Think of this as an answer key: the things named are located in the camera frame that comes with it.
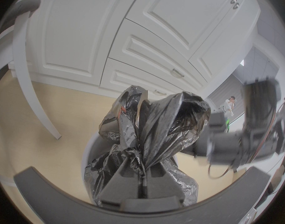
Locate black cable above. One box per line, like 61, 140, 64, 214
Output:
208, 162, 236, 179

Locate black plastic bag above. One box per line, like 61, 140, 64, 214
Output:
84, 85, 212, 207

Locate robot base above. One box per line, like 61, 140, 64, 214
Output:
240, 148, 285, 222

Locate person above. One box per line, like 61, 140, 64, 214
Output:
221, 96, 237, 117

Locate white wardrobe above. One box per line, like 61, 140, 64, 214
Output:
26, 0, 262, 103

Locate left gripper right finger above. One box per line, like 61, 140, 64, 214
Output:
145, 163, 184, 203

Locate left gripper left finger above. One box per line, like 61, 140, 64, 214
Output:
96, 153, 141, 204

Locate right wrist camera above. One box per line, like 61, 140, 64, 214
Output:
208, 112, 227, 135

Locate white trash bin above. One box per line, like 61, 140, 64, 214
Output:
81, 133, 180, 206

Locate white wooden chair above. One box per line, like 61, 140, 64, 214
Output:
0, 0, 62, 140

